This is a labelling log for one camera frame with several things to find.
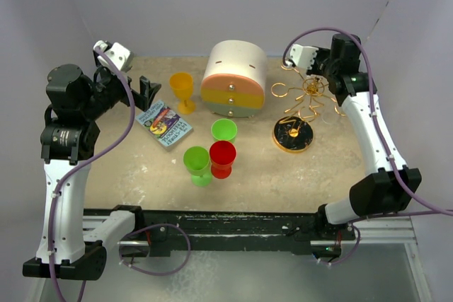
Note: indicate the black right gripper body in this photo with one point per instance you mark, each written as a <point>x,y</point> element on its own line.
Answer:
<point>322,64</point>

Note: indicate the clear ribbed flute glass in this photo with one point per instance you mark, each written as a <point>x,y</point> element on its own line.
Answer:
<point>330,117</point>

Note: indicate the gold wine glass rack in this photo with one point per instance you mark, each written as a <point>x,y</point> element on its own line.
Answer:
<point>293,132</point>

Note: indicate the green goblet front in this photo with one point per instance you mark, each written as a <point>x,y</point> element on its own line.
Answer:
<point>198,163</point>

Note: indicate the green goblet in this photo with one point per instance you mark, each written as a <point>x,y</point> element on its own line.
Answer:
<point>224,130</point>
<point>198,163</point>

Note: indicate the red plastic goblet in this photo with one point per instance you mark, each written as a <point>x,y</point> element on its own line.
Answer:
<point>222,155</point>

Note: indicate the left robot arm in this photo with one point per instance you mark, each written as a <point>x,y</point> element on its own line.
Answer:
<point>68,142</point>

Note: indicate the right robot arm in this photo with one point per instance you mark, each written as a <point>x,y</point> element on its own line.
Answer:
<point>388,182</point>

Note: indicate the yellow plastic goblet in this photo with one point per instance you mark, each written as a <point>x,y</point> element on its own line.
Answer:
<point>182,86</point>

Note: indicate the blue treehouse paperback book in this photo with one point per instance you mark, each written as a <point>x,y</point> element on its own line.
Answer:
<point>164,124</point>

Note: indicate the green goblet near cabinet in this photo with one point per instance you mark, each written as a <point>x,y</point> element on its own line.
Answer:
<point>224,130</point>

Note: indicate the white round drawer cabinet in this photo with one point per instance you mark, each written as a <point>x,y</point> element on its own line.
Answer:
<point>234,81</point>

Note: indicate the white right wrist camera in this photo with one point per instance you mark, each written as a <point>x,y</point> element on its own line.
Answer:
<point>300,57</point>

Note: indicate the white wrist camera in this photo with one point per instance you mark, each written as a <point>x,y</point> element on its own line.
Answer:
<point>300,57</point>
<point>117,53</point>

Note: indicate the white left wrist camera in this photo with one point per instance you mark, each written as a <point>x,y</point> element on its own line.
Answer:
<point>117,53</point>

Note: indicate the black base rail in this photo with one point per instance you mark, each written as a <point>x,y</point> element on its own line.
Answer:
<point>173,230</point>

